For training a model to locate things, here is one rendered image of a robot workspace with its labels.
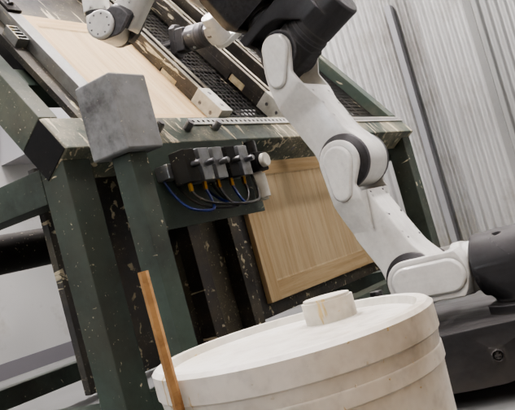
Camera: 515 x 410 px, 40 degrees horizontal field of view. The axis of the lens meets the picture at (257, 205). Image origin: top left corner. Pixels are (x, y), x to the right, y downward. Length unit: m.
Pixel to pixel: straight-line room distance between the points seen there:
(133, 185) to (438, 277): 0.75
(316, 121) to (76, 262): 0.71
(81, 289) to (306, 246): 1.35
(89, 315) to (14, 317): 4.18
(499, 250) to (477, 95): 2.90
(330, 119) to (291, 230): 1.06
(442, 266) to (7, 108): 1.14
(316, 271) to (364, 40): 2.45
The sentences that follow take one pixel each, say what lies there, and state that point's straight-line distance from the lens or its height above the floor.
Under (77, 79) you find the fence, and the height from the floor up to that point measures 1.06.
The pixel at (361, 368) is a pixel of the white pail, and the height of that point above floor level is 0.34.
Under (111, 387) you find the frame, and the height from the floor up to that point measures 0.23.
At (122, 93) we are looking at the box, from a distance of 1.67.
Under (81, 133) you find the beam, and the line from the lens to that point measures 1.86.
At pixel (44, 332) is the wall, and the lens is 6.09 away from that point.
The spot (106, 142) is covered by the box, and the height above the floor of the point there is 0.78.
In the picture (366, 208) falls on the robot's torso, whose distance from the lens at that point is 1.83.
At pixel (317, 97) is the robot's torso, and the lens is 1.90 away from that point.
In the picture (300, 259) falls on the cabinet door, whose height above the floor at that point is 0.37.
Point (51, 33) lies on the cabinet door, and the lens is 2.40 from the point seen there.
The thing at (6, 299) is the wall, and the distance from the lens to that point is 5.94.
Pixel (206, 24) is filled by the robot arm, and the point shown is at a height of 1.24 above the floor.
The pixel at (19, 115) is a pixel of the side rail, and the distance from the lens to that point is 1.89.
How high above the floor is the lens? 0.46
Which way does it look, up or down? 3 degrees up
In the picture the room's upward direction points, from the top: 15 degrees counter-clockwise
